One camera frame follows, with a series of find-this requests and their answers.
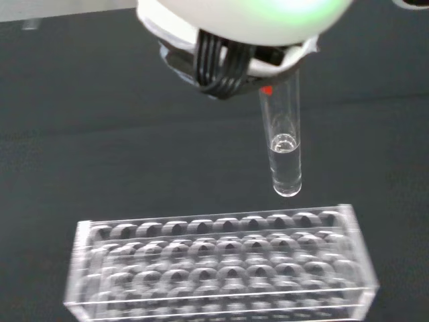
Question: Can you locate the clear acrylic test tube rack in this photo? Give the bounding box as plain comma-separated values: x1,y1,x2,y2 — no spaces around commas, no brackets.
63,203,380,322

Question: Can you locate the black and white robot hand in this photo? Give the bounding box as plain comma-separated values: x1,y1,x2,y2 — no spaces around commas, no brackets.
135,0,429,101

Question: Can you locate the black bench cloth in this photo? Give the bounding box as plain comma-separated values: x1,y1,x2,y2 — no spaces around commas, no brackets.
0,0,429,322

